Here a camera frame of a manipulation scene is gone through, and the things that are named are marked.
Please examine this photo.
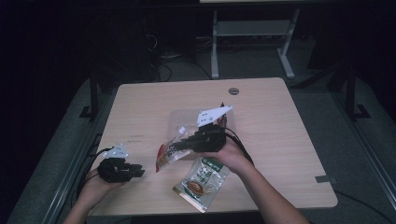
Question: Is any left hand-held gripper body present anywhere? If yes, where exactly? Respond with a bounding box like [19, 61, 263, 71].
[96, 143, 134, 184]

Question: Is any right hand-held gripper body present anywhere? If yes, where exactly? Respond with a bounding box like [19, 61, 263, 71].
[186, 105, 233, 154]

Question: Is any red spouted pouch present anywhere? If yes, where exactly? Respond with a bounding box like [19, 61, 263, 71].
[155, 125, 192, 174]

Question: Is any person's left hand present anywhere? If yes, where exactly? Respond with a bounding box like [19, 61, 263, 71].
[77, 167, 128, 207]

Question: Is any person's right hand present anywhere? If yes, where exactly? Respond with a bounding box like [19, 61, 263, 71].
[199, 138, 255, 180]

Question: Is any green and white sauce packet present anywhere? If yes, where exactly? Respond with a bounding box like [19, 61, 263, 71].
[173, 157, 231, 214]

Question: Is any black metal stand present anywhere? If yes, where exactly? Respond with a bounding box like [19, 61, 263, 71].
[78, 66, 101, 121]
[344, 60, 372, 121]

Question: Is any grey tape strip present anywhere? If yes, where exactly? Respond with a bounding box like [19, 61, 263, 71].
[314, 175, 338, 184]

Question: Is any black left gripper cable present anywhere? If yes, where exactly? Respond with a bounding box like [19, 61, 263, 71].
[75, 147, 114, 200]

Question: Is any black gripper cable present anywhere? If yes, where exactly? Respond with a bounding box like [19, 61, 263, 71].
[75, 147, 114, 200]
[222, 125, 255, 166]

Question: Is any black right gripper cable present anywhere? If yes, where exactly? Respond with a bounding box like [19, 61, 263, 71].
[222, 125, 255, 166]

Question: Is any tangle of floor cables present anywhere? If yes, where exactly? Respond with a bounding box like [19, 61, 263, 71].
[144, 31, 213, 82]

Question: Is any white metal desk frame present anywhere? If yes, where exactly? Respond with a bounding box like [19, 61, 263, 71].
[199, 0, 302, 80]

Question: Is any black floor cable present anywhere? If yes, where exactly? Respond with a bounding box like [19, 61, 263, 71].
[334, 189, 396, 224]

